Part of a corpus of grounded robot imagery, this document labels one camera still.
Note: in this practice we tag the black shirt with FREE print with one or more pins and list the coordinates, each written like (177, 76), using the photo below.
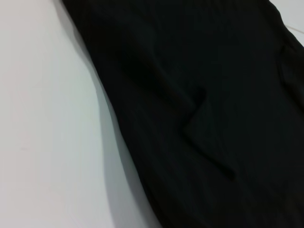
(202, 107)

